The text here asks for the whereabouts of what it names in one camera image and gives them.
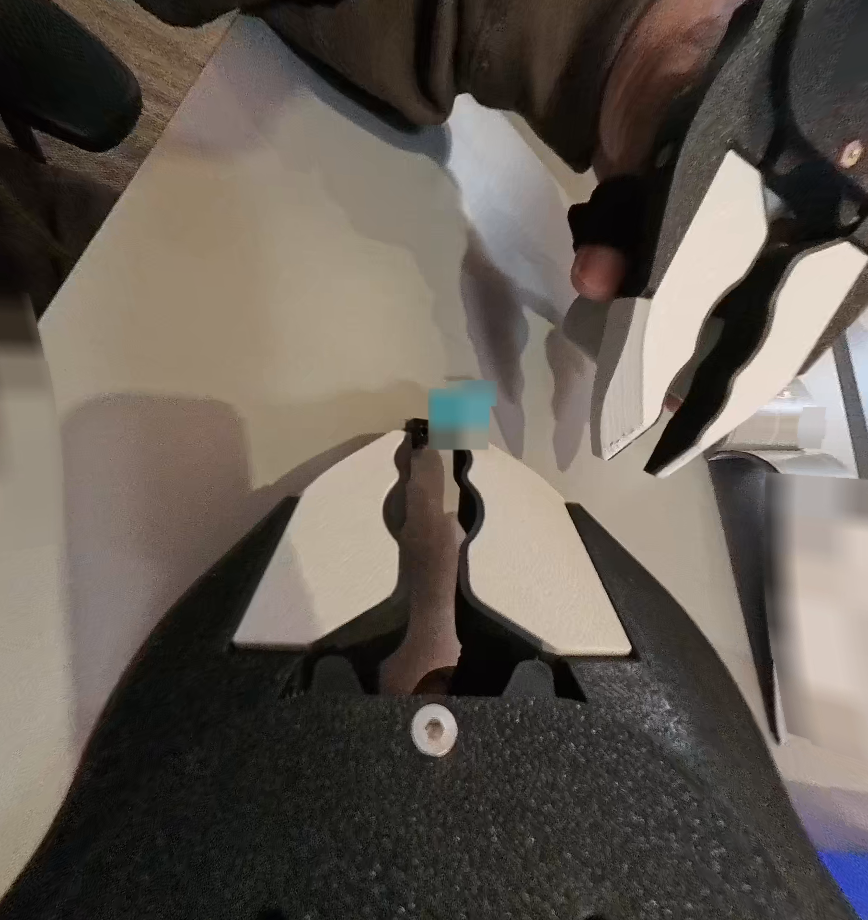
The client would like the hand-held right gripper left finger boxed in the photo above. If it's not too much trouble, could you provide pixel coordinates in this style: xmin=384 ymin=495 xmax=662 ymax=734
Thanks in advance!
xmin=232 ymin=431 xmax=409 ymax=651

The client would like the person's left forearm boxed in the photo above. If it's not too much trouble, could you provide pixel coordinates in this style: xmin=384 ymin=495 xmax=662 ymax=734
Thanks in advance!
xmin=243 ymin=0 xmax=694 ymax=177

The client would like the grey desk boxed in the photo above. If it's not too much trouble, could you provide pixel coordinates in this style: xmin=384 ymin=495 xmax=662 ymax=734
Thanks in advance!
xmin=0 ymin=14 xmax=783 ymax=748

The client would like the blue storage bin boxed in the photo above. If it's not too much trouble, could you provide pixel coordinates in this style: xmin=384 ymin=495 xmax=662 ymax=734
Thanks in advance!
xmin=816 ymin=850 xmax=868 ymax=920

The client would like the person's left hand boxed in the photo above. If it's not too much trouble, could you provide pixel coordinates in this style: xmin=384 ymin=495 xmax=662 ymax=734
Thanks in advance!
xmin=570 ymin=13 xmax=738 ymax=303

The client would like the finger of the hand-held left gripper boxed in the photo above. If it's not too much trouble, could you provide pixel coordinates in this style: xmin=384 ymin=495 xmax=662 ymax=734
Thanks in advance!
xmin=644 ymin=239 xmax=868 ymax=481
xmin=590 ymin=149 xmax=771 ymax=462

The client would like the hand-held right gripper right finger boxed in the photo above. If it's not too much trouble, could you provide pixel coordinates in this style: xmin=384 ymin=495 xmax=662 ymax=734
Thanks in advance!
xmin=451 ymin=449 xmax=632 ymax=656

